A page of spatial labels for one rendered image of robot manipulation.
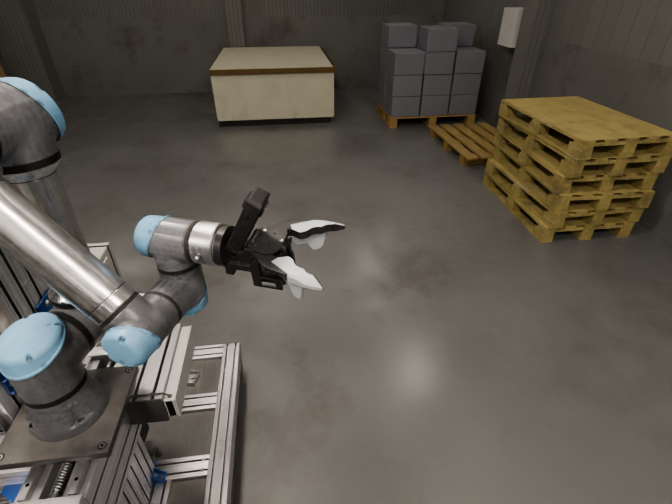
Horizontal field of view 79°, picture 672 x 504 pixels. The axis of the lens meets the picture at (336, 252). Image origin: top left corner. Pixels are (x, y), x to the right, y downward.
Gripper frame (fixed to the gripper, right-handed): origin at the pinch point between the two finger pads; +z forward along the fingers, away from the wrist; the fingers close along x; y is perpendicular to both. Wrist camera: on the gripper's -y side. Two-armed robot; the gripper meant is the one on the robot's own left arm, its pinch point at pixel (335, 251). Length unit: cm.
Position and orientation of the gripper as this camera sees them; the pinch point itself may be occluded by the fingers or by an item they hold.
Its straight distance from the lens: 64.9
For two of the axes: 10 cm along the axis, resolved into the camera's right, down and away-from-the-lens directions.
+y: 0.3, 7.5, 6.7
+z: 9.7, 1.3, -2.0
